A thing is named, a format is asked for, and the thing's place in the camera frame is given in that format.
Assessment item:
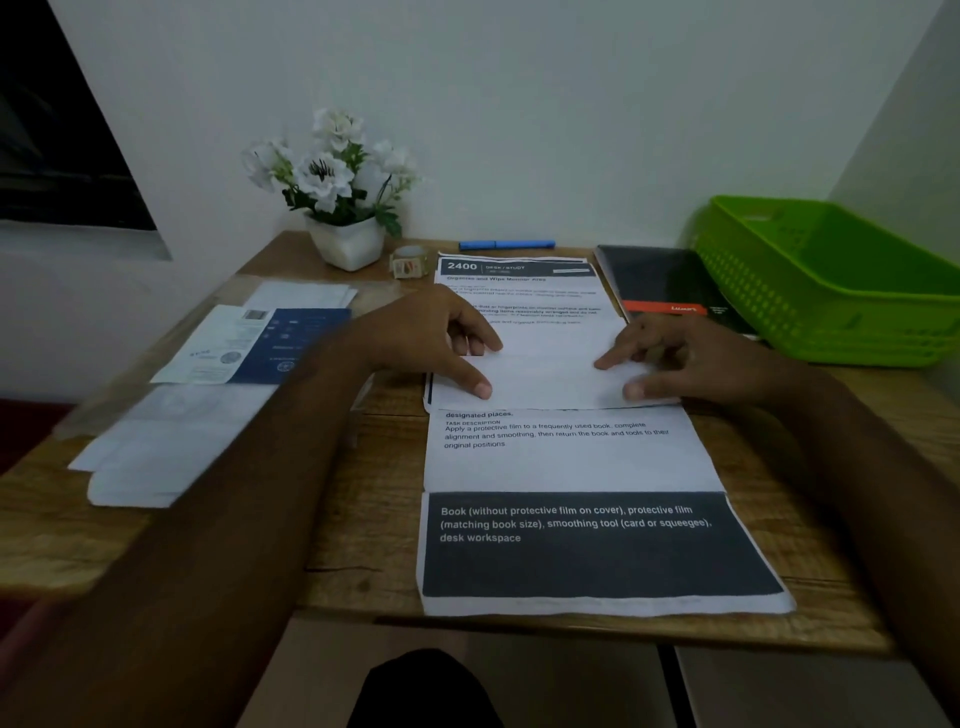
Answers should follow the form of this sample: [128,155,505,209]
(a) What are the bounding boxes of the dark window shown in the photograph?
[0,0,159,232]

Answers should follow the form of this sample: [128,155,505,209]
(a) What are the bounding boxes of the white printed document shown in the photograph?
[416,329,798,619]

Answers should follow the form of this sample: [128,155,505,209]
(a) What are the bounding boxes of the blue and white leaflet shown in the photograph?
[149,303,354,388]

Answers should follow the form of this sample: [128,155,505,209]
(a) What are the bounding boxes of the person's right forearm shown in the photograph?
[779,363,960,699]

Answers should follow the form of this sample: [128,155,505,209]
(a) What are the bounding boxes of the pile of white envelopes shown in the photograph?
[67,382,279,510]

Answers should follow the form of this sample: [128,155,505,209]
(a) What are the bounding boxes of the person's left forearm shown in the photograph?
[0,329,376,728]

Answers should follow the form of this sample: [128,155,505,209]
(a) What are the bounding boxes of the green plastic basket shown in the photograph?
[693,194,960,369]

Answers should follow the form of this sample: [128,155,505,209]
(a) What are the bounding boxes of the person's left hand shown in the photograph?
[338,283,505,402]

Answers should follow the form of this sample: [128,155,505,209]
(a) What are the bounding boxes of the white potted artificial flowers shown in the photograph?
[241,107,421,273]

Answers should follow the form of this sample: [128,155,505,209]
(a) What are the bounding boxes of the black table leg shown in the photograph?
[658,644,697,728]

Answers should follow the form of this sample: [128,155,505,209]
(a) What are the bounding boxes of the black notebook with red label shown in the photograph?
[596,245,763,340]

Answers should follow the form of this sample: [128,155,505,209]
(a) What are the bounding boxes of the dark red carpet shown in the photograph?
[0,397,78,661]

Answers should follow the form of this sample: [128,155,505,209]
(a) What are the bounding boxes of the person's right hand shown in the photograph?
[592,311,810,412]

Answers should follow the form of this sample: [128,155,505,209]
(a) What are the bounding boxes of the plain white paper sheet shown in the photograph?
[243,279,359,310]

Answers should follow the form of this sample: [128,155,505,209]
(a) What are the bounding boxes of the person's left leg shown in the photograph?
[346,648,505,728]

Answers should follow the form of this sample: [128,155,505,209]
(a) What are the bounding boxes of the stack of printed documents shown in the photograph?
[433,253,630,346]

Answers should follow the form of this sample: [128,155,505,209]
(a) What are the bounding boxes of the clear plastic sheet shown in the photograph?
[52,273,410,451]

